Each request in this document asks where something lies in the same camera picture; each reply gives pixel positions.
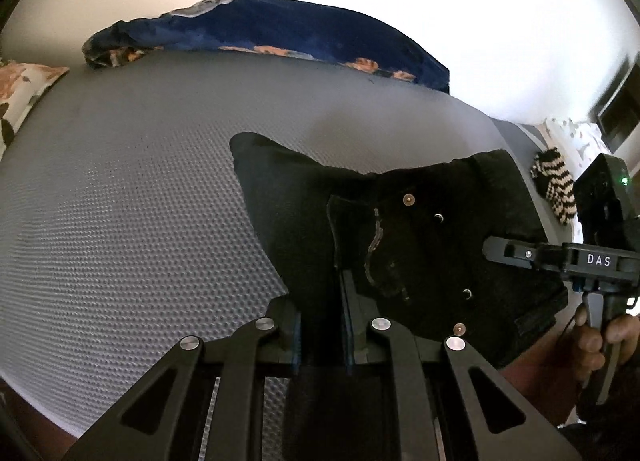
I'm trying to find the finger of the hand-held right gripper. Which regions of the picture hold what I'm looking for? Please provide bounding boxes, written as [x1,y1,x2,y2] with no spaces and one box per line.
[482,236,566,273]

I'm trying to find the white floral pillow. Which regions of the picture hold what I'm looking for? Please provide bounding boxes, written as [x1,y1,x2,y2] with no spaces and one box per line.
[0,58,71,162]

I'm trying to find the blue floral blanket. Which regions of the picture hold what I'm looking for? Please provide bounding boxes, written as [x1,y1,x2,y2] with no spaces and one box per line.
[81,0,451,94]

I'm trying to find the grey textured mattress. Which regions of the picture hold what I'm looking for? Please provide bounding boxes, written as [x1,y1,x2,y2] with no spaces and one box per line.
[0,48,551,442]

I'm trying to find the dark wall frame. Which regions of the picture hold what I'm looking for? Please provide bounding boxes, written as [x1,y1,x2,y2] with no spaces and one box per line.
[595,53,640,152]

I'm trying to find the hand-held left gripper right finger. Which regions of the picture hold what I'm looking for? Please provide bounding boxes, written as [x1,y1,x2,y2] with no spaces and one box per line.
[340,270,583,461]

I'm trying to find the person's right hand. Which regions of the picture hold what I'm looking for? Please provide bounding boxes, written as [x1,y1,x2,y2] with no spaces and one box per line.
[572,303,640,388]

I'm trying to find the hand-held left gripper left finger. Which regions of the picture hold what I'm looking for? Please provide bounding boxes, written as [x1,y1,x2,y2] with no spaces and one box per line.
[62,297,303,461]

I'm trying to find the black and white striped sock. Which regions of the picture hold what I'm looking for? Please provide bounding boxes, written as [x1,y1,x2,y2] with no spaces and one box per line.
[530,148,578,226]

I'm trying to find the white printed cloth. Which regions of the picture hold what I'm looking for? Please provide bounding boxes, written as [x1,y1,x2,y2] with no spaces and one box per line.
[542,116,606,176]

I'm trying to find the black pants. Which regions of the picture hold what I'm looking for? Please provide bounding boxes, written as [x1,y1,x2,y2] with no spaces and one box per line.
[229,132,571,461]

